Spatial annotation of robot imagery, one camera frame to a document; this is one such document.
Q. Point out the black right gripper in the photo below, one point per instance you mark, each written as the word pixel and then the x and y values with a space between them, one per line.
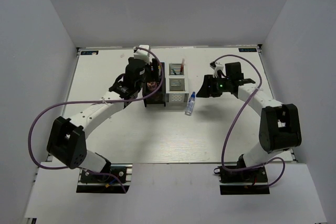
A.
pixel 205 91

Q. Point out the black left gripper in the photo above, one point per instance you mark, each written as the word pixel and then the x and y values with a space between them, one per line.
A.
pixel 147 66

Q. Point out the pink marker set bottle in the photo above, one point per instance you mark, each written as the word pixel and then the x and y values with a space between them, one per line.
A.
pixel 151 86

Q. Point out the clear spray bottle blue cap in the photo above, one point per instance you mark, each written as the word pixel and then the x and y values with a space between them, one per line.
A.
pixel 190 104

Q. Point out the red orange pen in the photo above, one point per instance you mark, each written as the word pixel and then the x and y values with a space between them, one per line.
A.
pixel 182 66

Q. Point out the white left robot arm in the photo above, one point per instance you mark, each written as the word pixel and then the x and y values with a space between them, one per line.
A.
pixel 67 140

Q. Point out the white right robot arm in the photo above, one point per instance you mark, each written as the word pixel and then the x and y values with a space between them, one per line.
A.
pixel 279 128

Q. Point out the white slotted organizer box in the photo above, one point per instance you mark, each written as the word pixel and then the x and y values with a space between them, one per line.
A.
pixel 176 86

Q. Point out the black slotted organizer box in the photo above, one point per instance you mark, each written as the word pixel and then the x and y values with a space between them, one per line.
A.
pixel 157 95

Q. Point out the right XDOF logo sticker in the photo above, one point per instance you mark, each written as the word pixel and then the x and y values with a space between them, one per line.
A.
pixel 247 49

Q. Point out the black XDOF logo sticker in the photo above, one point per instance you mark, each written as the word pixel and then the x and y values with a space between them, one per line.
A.
pixel 89 52

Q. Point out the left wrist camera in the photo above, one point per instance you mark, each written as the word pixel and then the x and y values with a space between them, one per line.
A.
pixel 142 54

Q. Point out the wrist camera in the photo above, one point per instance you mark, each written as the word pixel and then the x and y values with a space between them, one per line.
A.
pixel 217 69
pixel 142 54

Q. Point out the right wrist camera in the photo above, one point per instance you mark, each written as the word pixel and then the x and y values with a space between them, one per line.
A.
pixel 217 69

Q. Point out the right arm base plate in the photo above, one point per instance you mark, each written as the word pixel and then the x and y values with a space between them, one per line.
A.
pixel 250 182

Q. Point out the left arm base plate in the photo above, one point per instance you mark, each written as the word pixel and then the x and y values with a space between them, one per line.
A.
pixel 118 183

